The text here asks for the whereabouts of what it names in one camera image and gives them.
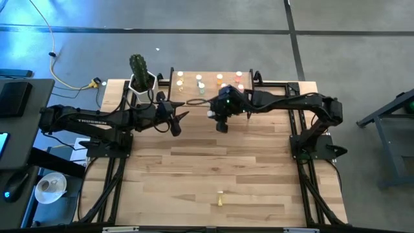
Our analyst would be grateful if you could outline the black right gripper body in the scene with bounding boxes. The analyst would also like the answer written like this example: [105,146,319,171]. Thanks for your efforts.
[215,85,249,133]

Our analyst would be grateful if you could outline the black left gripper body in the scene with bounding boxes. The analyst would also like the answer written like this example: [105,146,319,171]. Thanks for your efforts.
[154,91,182,137]

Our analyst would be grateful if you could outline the wooden shelf black metal legs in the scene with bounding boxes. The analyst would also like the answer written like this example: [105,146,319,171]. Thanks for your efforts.
[167,67,256,120]

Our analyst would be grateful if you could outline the white hexagonal plant pot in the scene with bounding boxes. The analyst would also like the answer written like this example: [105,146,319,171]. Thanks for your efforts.
[128,72,159,104]

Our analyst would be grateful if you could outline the green cactus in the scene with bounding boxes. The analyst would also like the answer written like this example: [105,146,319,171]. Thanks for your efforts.
[129,54,150,91]

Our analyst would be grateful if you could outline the white paper sheet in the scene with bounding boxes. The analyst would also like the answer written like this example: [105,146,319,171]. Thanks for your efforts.
[69,137,91,168]

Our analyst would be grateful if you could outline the black desk crossbar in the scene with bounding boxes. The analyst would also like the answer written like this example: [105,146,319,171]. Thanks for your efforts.
[27,147,87,179]

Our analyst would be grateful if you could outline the black desk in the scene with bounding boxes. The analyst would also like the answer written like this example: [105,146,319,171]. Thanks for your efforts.
[0,78,56,233]

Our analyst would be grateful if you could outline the black rectangular pad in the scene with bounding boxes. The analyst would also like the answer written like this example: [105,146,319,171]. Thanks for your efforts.
[0,81,33,118]

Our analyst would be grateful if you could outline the dark flat bar device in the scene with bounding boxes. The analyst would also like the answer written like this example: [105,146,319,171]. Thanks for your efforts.
[0,68,34,78]

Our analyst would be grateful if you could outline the blue-grey metal cart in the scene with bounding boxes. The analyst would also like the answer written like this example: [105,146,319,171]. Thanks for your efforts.
[356,87,414,189]

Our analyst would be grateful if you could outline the phone with lit screen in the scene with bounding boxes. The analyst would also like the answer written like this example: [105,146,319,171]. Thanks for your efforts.
[0,132,10,160]

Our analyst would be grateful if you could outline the black computer mouse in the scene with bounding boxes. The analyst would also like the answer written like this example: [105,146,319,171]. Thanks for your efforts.
[2,172,28,205]

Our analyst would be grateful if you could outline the black aluminium table frame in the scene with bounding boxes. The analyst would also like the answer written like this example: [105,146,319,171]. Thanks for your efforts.
[72,72,350,233]

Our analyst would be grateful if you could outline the yellow cable plug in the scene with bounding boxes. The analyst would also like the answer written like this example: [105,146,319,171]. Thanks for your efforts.
[87,77,102,90]

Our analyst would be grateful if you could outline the yellow floor cable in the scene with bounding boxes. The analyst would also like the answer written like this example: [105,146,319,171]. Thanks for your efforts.
[28,0,98,91]

